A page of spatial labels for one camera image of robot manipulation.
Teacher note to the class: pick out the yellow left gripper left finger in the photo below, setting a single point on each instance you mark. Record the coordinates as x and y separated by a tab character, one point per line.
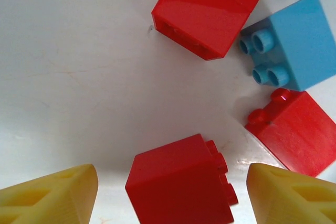
47	200

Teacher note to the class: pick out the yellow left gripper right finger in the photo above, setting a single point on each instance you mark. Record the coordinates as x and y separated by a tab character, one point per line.
291	200

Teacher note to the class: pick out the red long toy brick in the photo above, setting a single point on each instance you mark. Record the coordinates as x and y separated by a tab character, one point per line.
207	9

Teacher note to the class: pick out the light blue square toy brick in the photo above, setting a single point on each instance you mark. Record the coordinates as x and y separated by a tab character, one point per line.
302	40

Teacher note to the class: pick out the red square toy brick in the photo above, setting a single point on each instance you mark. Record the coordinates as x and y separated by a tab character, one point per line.
176	182
296	134

